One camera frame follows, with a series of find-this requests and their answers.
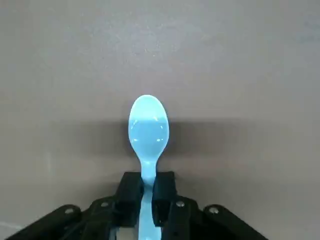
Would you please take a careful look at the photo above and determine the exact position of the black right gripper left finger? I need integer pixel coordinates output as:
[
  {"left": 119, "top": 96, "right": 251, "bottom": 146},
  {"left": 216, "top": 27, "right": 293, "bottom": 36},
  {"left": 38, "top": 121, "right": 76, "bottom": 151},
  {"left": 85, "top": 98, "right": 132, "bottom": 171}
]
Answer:
[{"left": 0, "top": 171, "right": 145, "bottom": 240}]

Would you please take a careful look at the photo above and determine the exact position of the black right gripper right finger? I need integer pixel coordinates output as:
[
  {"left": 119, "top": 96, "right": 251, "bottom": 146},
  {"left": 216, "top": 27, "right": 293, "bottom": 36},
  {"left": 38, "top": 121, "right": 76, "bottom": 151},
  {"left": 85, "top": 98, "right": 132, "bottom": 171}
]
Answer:
[{"left": 151, "top": 170, "right": 270, "bottom": 240}]

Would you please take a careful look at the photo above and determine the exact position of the blue plastic spoon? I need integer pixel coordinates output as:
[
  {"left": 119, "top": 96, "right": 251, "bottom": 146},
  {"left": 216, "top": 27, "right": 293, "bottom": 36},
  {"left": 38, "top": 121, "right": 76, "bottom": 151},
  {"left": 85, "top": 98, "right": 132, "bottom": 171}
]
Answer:
[{"left": 127, "top": 94, "right": 172, "bottom": 240}]

